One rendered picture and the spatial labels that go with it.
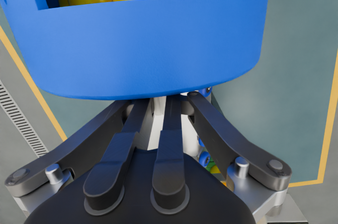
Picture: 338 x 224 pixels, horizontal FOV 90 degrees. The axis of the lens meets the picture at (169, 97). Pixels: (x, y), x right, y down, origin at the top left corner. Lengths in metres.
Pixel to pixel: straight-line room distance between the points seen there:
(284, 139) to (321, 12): 1.09
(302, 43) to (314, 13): 0.20
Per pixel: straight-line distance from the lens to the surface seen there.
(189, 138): 0.53
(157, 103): 0.17
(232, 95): 1.55
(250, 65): 0.17
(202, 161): 0.52
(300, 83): 1.75
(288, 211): 0.62
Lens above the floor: 1.34
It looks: 66 degrees down
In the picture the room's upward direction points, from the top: 175 degrees counter-clockwise
